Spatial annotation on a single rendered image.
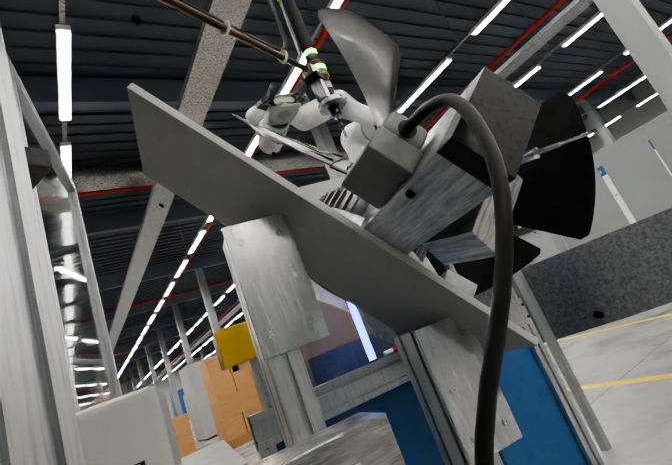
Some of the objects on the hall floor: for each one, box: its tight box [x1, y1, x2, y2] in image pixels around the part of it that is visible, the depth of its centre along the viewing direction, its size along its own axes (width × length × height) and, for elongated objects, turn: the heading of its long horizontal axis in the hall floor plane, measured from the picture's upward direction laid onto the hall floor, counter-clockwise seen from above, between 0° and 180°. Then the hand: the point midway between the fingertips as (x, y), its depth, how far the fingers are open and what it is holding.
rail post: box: [521, 322, 605, 465], centre depth 127 cm, size 4×4×78 cm
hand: (287, 87), depth 126 cm, fingers open, 8 cm apart
